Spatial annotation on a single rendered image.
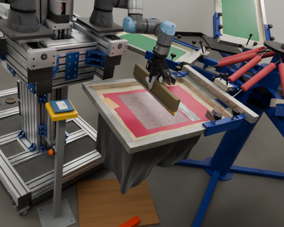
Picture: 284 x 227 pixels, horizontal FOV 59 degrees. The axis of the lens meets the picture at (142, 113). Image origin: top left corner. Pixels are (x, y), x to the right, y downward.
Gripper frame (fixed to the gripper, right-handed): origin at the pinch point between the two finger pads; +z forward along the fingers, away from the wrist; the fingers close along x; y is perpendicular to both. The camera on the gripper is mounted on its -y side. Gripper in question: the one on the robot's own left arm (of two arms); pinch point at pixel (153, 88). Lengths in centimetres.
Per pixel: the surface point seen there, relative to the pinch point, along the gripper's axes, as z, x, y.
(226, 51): 14, -158, 77
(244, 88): 4, -75, -7
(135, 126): 13.7, 16.8, -13.0
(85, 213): 107, 27, 4
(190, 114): 13.2, -22.6, -12.8
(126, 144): 11.0, 29.6, -25.8
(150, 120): 13.7, 5.7, -10.9
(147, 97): 13.7, -6.7, 11.0
